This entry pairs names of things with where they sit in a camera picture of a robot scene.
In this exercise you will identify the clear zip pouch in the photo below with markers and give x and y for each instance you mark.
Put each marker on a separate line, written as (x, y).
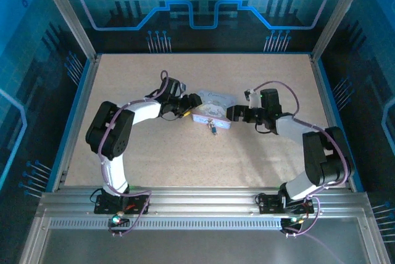
(214, 106)

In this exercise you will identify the small blue padlock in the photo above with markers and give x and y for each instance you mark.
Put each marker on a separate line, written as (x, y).
(211, 125)

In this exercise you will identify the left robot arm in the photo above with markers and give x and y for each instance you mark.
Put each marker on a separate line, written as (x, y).
(108, 134)

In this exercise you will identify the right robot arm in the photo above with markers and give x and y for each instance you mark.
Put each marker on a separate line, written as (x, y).
(321, 159)

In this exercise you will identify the right LED circuit board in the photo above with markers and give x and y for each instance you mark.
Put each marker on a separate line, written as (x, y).
(293, 221)

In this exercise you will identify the led circuit board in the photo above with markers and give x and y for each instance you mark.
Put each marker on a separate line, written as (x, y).
(117, 220)
(293, 221)

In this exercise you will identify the left LED circuit board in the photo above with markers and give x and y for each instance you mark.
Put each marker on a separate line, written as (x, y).
(117, 220)

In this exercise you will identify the grey metal panel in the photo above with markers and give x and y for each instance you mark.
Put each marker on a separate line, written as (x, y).
(200, 248)

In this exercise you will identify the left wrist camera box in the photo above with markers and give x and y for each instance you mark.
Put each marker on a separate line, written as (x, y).
(180, 86)

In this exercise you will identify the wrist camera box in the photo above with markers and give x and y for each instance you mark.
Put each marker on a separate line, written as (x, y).
(253, 99)
(180, 86)

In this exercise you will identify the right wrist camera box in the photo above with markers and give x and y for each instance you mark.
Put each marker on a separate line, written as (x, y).
(253, 99)

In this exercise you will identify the aluminium side rail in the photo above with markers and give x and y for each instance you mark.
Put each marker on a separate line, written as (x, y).
(77, 122)
(325, 97)

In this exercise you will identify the aluminium front rail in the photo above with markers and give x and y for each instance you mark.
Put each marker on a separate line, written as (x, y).
(200, 199)

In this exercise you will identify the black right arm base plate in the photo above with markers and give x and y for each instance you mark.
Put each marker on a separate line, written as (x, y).
(270, 205)

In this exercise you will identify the aluminium frame post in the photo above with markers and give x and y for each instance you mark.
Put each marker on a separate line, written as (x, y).
(335, 14)
(69, 14)

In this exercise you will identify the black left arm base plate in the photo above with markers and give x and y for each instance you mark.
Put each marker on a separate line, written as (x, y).
(105, 207)

